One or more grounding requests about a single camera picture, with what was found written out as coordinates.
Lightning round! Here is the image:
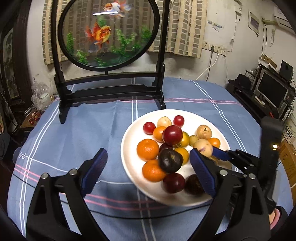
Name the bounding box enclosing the large mandarin orange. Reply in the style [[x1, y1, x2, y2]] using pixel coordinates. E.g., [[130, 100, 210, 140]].
[[137, 138, 159, 161], [142, 160, 167, 183]]

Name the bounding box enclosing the pale yellow round fruit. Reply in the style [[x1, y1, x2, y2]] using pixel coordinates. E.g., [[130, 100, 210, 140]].
[[157, 116, 172, 127]]

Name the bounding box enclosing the goldfish screen on black stand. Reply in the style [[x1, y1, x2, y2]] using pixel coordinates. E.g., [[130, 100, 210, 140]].
[[50, 1, 170, 123]]

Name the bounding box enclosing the beige round fruit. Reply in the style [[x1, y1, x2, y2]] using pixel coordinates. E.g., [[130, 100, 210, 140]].
[[196, 125, 212, 140]]

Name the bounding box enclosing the white oval plate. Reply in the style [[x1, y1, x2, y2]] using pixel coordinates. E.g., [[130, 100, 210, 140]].
[[120, 109, 232, 206]]

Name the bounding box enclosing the white bucket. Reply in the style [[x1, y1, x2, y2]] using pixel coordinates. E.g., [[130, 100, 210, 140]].
[[283, 113, 296, 144]]

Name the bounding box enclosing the brown mangosteen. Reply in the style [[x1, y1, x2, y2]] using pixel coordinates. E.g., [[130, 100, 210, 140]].
[[184, 174, 205, 195]]

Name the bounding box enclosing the beige checked curtain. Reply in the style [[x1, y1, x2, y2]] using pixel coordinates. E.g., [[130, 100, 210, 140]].
[[41, 0, 208, 66]]

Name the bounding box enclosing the dark red plum back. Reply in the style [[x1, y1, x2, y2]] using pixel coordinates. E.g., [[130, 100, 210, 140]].
[[162, 125, 183, 146]]

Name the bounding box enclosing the black speaker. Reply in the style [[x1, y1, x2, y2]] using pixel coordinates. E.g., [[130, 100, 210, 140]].
[[279, 61, 293, 83]]

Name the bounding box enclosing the dark red plum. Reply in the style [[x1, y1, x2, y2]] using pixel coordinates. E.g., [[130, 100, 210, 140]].
[[163, 173, 186, 194], [162, 125, 183, 146]]

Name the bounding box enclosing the small yellow longan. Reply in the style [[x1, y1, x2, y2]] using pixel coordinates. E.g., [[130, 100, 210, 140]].
[[189, 135, 199, 146]]

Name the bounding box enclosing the dark purple plum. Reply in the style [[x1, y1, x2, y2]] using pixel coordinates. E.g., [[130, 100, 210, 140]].
[[159, 143, 174, 153]]

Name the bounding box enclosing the cardboard box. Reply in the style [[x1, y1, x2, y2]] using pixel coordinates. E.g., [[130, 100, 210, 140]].
[[280, 140, 296, 187]]

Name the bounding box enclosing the blue striped tablecloth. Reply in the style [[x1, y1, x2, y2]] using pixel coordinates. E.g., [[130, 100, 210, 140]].
[[6, 77, 289, 238]]

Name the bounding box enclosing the black hat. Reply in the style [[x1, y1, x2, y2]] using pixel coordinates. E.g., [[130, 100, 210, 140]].
[[228, 74, 251, 91]]

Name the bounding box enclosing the small orange tomato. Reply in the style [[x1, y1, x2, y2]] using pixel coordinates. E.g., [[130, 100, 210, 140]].
[[208, 138, 221, 148]]

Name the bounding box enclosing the red cherry tomato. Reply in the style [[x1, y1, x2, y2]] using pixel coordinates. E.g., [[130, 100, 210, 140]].
[[173, 115, 185, 128], [143, 121, 156, 135]]

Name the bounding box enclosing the olive green round fruit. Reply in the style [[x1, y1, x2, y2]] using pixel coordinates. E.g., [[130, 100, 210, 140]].
[[175, 132, 190, 148]]

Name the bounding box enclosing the beige potato-like fruit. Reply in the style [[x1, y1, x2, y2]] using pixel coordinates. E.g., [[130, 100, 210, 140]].
[[210, 156, 232, 170]]

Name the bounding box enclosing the small orange fruit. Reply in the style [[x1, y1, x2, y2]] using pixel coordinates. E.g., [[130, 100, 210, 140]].
[[152, 126, 166, 143]]

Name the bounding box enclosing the yellow orange round fruit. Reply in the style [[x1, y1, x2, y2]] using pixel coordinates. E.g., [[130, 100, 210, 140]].
[[174, 147, 189, 165]]

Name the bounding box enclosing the person's right hand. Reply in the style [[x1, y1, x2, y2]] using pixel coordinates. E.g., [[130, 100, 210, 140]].
[[269, 206, 288, 232]]

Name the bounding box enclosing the wall power strip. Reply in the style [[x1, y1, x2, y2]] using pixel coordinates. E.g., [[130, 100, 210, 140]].
[[202, 41, 227, 56]]

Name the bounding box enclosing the computer monitor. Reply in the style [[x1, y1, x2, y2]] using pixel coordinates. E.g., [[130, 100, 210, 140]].
[[254, 69, 289, 108]]

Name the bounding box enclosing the dark framed painting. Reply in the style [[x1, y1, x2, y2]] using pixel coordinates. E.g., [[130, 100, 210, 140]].
[[1, 1, 33, 107]]

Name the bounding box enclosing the dark purple mangosteen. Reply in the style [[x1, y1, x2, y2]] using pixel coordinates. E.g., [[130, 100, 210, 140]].
[[158, 149, 183, 174]]

